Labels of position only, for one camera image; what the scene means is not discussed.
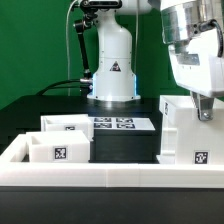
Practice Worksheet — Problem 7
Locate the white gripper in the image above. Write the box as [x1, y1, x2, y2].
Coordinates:
[168, 31, 224, 121]

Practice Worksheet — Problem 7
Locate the white drawer cabinet box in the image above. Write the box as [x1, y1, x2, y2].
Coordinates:
[157, 95, 224, 165]

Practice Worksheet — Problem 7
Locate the white drawer with knob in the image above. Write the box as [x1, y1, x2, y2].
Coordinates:
[26, 130, 90, 163]

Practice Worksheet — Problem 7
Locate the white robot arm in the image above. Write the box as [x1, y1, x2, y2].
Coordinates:
[85, 0, 224, 121]

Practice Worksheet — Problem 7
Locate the white marker tag sheet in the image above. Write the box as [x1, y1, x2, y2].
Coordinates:
[91, 117, 155, 131]

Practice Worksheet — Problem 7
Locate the black cable bundle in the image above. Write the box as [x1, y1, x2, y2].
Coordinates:
[35, 78, 93, 97]

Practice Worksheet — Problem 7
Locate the grey hanging cable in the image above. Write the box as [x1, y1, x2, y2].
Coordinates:
[65, 0, 78, 97]

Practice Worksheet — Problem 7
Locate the white U-shaped fence frame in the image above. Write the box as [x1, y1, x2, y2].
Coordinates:
[0, 134, 224, 188]

